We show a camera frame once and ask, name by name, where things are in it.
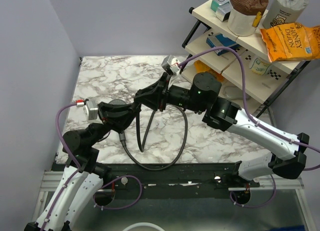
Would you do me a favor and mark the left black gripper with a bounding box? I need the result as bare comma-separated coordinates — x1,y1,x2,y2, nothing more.
85,101,141,148

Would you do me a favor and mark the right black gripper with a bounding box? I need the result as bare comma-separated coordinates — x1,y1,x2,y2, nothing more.
133,73,204,115

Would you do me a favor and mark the grey shower head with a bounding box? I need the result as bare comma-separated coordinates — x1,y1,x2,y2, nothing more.
107,99,128,143

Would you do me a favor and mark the black T-shaped fitting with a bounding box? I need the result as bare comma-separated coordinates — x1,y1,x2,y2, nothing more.
134,102,142,115

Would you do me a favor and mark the black metal shower hose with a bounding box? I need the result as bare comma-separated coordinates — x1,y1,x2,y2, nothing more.
121,105,189,171

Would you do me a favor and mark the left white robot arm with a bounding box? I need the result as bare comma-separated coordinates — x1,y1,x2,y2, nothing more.
25,100,141,231

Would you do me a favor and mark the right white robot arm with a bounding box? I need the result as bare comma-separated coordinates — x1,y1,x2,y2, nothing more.
134,72,310,187

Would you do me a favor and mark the orange snack bag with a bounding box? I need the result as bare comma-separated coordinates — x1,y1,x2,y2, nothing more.
193,60,225,83

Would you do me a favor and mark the blue box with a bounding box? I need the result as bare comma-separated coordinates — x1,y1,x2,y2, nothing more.
206,33,240,50

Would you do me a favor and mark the cream three-tier shelf rack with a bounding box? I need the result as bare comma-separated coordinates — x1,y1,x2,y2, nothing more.
178,0,320,117

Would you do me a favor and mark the teal small box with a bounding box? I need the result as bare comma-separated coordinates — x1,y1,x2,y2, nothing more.
210,0,230,12

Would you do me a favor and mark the silver small box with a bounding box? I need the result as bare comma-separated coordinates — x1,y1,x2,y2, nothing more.
215,3,232,22

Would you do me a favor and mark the white round rim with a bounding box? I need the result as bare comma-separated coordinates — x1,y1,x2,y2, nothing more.
123,222,165,231

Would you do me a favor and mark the yellow clip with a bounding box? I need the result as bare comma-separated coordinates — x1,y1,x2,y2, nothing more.
252,11,263,28

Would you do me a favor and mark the white cup brown lid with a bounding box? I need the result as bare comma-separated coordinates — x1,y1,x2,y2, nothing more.
227,0,269,37

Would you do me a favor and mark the orange honey dijon bag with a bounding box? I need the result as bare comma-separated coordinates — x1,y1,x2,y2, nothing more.
260,22,320,63

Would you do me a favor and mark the grey cylindrical canister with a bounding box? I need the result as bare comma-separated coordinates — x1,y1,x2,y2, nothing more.
262,0,309,29

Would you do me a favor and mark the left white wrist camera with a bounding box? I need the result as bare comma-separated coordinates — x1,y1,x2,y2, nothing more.
75,99,98,121

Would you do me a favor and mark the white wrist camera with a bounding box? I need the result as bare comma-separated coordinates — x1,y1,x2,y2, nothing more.
75,99,98,121
161,55,181,89

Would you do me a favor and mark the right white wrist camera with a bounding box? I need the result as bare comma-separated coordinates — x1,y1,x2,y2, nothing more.
161,55,181,89

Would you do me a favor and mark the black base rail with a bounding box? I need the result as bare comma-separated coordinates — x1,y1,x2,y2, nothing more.
97,163,259,200

